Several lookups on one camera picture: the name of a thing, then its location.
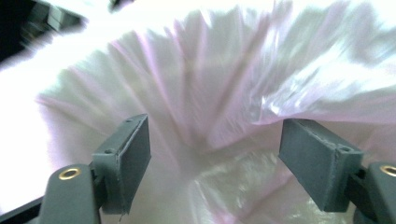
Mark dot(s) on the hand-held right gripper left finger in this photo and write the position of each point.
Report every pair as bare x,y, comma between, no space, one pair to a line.
124,161

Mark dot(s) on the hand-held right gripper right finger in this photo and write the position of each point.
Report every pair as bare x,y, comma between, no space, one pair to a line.
317,161

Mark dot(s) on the pink plastic bag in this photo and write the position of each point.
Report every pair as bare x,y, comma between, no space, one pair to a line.
202,77

